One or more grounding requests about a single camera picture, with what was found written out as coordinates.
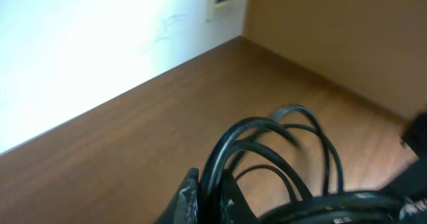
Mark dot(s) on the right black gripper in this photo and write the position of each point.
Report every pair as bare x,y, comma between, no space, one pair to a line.
411,183

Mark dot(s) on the white wall thermostat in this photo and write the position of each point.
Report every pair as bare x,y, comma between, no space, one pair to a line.
217,8

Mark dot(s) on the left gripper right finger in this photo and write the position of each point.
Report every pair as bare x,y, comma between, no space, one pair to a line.
234,208

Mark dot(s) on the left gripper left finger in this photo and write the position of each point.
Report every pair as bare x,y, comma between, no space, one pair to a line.
183,207

